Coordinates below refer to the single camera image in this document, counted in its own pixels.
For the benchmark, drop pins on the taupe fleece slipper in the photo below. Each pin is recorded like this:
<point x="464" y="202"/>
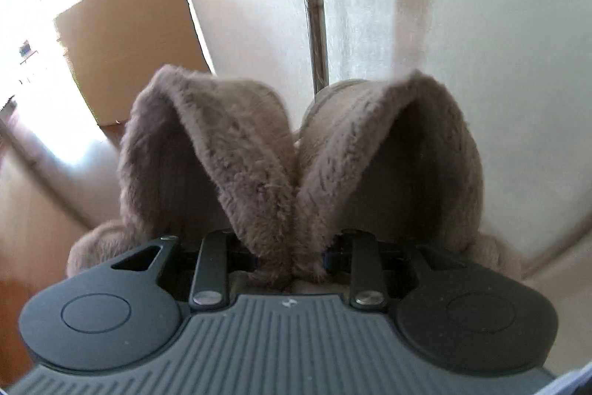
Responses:
<point x="222" y="136"/>
<point x="360" y="136"/>

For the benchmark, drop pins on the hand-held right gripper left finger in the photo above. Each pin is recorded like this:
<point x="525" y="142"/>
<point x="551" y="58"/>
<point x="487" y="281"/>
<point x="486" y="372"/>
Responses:
<point x="210" y="270"/>

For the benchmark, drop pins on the metal corner shoe rack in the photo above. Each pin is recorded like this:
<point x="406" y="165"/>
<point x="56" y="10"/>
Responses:
<point x="314" y="6"/>

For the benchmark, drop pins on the large cardboard box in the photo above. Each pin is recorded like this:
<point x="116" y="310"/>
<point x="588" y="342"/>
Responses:
<point x="134" y="34"/>

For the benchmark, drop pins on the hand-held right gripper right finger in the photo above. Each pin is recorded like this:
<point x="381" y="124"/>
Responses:
<point x="365" y="265"/>

